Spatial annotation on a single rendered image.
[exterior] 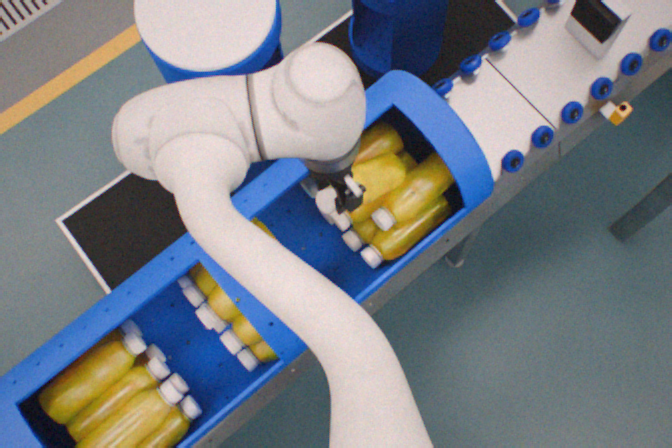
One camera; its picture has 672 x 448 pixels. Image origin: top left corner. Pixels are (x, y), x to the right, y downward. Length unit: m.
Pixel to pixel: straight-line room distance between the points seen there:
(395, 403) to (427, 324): 1.80
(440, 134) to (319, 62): 0.47
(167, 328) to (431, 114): 0.62
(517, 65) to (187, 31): 0.66
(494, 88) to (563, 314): 1.03
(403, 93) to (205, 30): 0.47
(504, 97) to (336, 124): 0.83
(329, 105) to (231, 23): 0.79
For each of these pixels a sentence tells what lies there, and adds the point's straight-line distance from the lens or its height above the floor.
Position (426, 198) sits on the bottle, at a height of 1.11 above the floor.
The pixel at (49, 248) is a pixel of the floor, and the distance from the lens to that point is 2.72.
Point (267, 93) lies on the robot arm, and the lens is 0.92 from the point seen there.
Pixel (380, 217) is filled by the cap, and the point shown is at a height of 1.11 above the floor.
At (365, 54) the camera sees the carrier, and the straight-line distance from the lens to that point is 2.57.
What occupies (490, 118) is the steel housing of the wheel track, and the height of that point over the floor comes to 0.93.
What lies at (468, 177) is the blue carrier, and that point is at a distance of 1.34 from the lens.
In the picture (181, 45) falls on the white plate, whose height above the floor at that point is 1.04.
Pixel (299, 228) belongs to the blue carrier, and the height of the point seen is 0.97.
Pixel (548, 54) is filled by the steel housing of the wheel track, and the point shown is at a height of 0.93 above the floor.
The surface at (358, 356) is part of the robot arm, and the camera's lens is 0.71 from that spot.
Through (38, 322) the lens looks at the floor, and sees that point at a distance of 2.68.
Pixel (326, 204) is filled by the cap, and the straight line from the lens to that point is 1.27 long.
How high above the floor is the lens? 2.45
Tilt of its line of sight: 75 degrees down
